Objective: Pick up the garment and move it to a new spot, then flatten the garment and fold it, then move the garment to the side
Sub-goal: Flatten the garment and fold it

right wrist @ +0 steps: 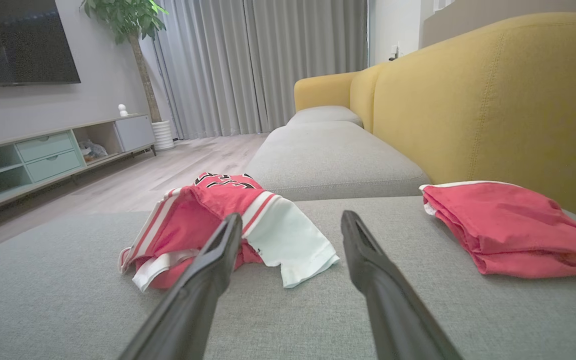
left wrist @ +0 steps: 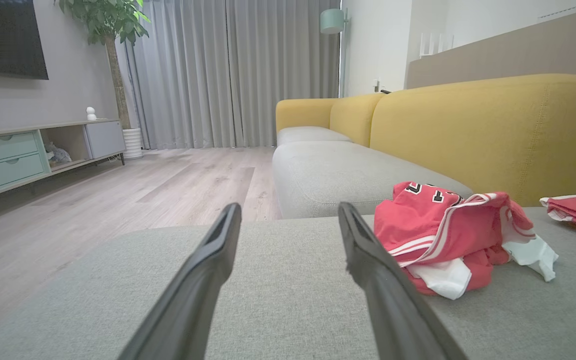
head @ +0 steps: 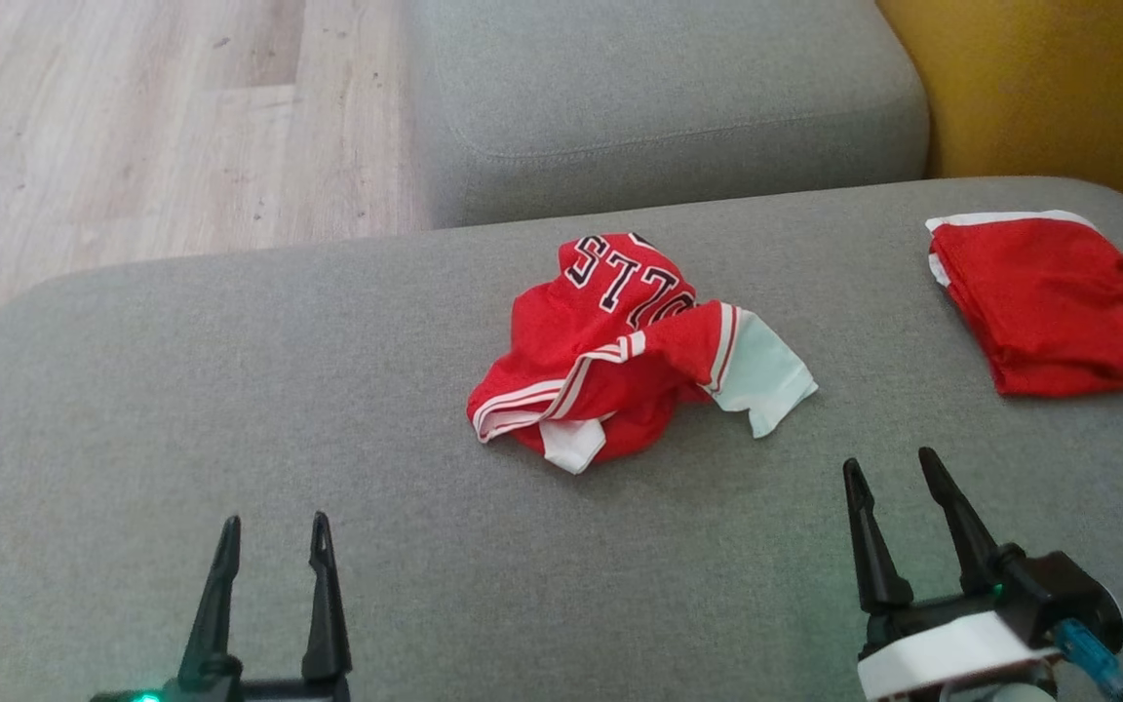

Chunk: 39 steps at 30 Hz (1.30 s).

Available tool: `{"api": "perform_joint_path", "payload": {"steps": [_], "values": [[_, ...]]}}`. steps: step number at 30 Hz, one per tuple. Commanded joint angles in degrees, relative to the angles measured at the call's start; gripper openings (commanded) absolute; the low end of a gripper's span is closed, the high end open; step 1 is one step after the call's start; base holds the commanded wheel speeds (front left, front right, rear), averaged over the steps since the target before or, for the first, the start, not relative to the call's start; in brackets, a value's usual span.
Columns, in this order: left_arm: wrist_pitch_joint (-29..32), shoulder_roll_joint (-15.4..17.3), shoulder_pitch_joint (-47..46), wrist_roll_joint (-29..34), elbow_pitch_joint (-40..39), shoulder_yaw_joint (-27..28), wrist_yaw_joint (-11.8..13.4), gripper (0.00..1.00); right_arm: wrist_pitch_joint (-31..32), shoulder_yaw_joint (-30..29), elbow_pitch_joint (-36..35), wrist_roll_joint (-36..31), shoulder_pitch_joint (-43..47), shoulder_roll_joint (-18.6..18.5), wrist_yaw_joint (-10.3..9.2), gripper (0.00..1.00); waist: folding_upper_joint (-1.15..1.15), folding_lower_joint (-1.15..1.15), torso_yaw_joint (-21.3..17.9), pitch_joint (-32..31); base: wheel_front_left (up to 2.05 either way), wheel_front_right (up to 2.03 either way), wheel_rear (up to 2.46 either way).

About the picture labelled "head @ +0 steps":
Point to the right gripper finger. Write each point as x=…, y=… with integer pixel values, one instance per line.
x=961, y=526
x=878, y=556

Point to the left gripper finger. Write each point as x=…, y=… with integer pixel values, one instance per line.
x=213, y=614
x=328, y=614

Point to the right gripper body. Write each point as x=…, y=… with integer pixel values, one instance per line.
x=942, y=648

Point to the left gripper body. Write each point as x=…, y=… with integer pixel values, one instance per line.
x=269, y=692

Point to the plain red white shorts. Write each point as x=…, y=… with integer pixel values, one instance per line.
x=1049, y=302

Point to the red jersey with lettering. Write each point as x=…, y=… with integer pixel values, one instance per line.
x=610, y=361

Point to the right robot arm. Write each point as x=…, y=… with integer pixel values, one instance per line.
x=1010, y=693

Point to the wide grey sofa seat cushion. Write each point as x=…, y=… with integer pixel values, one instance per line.
x=328, y=390

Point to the yellow sofa pillow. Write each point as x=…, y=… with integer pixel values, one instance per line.
x=1059, y=88

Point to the grey sofa chaise cushion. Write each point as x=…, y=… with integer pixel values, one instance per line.
x=669, y=97

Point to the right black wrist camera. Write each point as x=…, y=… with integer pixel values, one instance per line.
x=1059, y=590

